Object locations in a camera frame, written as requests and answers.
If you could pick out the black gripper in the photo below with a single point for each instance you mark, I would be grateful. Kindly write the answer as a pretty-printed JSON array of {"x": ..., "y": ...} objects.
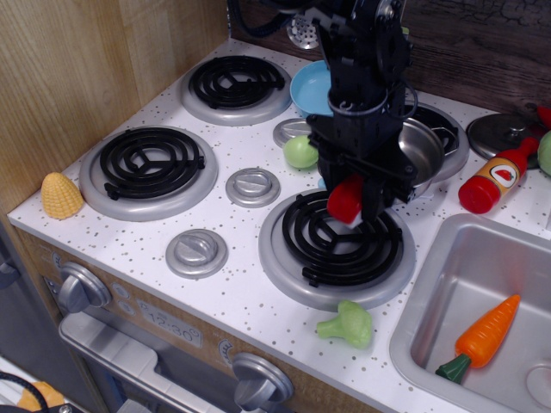
[{"x": 367, "y": 144}]

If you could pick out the red and white toy sushi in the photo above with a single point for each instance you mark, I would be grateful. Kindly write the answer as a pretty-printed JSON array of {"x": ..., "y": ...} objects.
[{"x": 345, "y": 201}]

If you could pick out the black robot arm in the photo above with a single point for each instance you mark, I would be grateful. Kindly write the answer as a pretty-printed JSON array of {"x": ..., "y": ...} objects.
[{"x": 366, "y": 52}]

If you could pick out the light green toy ball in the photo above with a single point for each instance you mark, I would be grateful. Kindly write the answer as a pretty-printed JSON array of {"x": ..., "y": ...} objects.
[{"x": 299, "y": 153}]

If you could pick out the small steel pot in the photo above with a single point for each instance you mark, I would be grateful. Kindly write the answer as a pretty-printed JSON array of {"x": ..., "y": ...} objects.
[{"x": 425, "y": 149}]

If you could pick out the silver stovetop knob back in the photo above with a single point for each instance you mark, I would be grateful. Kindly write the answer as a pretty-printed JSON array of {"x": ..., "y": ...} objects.
[{"x": 289, "y": 129}]

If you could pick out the silver stovetop knob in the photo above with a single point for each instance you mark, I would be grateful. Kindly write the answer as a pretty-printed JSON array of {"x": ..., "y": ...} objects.
[
  {"x": 196, "y": 254},
  {"x": 252, "y": 187},
  {"x": 289, "y": 129}
]

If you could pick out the front right black burner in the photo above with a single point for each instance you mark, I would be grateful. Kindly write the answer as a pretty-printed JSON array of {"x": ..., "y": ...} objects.
[{"x": 319, "y": 262}]

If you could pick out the silver stovetop knob middle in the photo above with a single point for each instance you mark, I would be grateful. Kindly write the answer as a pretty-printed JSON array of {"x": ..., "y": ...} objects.
[{"x": 252, "y": 187}]

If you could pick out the light blue toy bowl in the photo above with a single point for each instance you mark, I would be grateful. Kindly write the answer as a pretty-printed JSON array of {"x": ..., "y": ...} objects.
[{"x": 309, "y": 89}]

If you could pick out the red toy ketchup bottle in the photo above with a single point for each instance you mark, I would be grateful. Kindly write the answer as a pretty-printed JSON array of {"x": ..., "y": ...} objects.
[{"x": 482, "y": 191}]

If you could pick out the silver toy sink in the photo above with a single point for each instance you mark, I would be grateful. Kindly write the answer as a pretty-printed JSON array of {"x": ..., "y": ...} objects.
[{"x": 473, "y": 265}]

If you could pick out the green toy broccoli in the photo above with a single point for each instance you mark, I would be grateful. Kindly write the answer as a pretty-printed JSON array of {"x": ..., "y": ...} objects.
[{"x": 352, "y": 323}]

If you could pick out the steel pot lid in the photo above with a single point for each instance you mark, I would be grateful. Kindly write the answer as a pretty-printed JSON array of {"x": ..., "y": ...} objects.
[{"x": 494, "y": 133}]

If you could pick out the back left black burner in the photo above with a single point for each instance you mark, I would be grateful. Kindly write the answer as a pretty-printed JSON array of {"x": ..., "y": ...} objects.
[{"x": 236, "y": 91}]

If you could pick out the hanging round metal strainer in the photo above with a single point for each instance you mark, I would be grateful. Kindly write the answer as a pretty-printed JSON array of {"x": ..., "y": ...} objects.
[{"x": 302, "y": 33}]

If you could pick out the silver stovetop knob front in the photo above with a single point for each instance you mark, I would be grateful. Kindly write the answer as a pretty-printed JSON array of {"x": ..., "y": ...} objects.
[{"x": 196, "y": 254}]

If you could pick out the green toy vegetable right edge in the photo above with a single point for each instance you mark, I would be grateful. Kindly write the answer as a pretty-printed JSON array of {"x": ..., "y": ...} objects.
[{"x": 544, "y": 154}]

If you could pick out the orange toy carrot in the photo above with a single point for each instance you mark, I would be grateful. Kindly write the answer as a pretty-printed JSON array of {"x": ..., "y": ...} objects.
[{"x": 478, "y": 344}]

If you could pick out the red toy pepper right edge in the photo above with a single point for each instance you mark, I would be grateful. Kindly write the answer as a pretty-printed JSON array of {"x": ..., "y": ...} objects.
[{"x": 544, "y": 115}]

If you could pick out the front left black burner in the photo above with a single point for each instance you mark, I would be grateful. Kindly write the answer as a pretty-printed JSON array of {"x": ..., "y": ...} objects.
[{"x": 148, "y": 173}]

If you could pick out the silver oven knob right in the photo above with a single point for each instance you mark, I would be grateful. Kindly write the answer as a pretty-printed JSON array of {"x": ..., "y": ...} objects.
[{"x": 262, "y": 386}]

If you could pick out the silver oven knob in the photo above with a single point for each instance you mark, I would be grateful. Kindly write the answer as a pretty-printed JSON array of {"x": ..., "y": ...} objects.
[
  {"x": 262, "y": 386},
  {"x": 81, "y": 289}
]

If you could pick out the silver oven knob left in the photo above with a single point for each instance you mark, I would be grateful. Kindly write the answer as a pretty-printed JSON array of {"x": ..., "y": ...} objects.
[{"x": 81, "y": 289}]

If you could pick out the yellow toy corn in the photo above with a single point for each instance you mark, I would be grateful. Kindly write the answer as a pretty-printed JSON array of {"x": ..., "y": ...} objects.
[{"x": 60, "y": 197}]

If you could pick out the orange toy bottom left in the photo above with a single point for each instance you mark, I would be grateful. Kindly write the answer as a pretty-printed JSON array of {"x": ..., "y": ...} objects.
[{"x": 52, "y": 397}]

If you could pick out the silver oven door handle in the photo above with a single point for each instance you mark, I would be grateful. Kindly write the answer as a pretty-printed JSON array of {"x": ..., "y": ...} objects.
[{"x": 128, "y": 359}]

